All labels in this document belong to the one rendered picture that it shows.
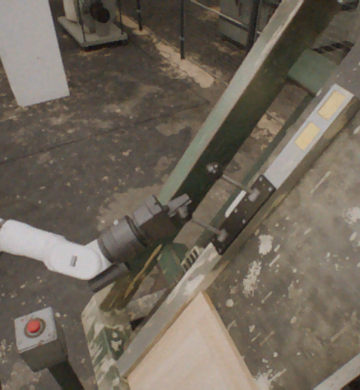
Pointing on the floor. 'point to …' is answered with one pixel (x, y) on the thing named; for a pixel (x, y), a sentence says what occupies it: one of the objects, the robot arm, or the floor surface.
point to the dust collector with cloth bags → (92, 22)
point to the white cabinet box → (27, 49)
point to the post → (65, 376)
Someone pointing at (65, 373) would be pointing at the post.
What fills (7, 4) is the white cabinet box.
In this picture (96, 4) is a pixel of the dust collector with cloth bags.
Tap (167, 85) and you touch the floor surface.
